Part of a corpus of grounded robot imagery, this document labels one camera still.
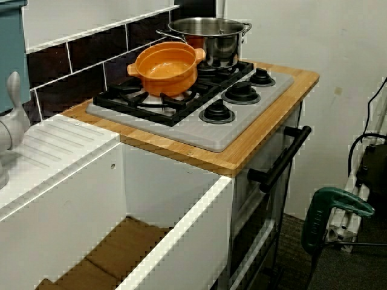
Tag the grey stove top plate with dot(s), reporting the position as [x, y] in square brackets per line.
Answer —
[242, 121]

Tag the dark box device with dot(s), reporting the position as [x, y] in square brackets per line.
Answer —
[373, 169]

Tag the black burner grate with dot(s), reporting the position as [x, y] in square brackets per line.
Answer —
[169, 105]

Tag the white sink drainboard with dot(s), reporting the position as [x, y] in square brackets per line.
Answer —
[51, 148]

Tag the brown cardboard piece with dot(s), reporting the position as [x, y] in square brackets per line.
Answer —
[106, 259]

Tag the green clamp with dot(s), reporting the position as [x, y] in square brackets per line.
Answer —
[329, 217]

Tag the stainless steel pot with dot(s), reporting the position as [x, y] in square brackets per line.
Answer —
[217, 45]

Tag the grey toy faucet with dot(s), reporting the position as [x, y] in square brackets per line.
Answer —
[10, 121]

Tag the white metal frame leg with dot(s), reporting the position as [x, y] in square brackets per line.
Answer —
[353, 205]

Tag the black stove knob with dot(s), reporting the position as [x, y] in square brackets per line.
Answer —
[262, 78]
[241, 91]
[217, 112]

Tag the white oven door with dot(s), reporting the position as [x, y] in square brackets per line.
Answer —
[257, 217]

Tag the wooden countertop board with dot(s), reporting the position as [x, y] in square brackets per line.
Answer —
[272, 127]

